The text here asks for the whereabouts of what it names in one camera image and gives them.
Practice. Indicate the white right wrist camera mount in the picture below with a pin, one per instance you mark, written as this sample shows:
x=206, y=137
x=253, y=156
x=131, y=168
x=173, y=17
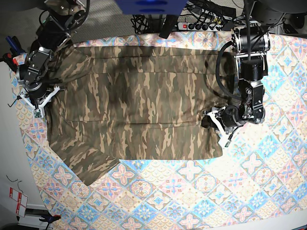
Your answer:
x=40, y=111

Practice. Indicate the black blue bottom clamp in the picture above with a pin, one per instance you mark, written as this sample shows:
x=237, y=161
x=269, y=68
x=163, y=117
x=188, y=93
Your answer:
x=49, y=218

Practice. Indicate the blue table clamp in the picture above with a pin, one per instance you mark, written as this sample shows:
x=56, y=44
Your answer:
x=16, y=47

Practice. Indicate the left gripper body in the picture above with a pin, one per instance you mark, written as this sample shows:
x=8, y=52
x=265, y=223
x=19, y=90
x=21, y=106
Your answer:
x=229, y=117

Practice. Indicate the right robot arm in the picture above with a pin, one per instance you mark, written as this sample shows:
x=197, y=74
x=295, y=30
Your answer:
x=64, y=18

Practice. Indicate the patterned tile tablecloth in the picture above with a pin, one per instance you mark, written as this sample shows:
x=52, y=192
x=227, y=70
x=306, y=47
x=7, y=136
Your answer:
x=261, y=175

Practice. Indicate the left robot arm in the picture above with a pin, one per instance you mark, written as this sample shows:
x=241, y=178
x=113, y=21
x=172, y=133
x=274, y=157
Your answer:
x=250, y=45

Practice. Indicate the white power strip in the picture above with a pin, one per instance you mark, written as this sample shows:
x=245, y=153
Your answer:
x=185, y=26

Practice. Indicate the red black table clamp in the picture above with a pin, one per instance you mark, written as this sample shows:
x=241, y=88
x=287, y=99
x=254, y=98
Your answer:
x=11, y=62

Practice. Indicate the red white label tag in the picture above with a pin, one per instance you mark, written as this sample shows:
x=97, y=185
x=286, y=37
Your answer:
x=20, y=202

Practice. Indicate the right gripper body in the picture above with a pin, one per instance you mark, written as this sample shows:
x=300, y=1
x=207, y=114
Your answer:
x=37, y=92

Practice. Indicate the black allen key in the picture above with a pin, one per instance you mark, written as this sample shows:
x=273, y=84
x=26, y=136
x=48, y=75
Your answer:
x=16, y=99

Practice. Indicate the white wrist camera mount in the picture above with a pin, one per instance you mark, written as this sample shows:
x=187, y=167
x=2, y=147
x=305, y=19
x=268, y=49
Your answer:
x=40, y=111
x=215, y=120

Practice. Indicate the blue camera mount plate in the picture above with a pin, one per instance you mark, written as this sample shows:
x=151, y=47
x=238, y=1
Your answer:
x=172, y=7

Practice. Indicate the camouflage T-shirt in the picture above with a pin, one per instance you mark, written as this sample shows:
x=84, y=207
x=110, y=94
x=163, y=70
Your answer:
x=131, y=103

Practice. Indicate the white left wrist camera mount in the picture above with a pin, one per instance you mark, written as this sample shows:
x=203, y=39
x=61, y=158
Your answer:
x=215, y=120

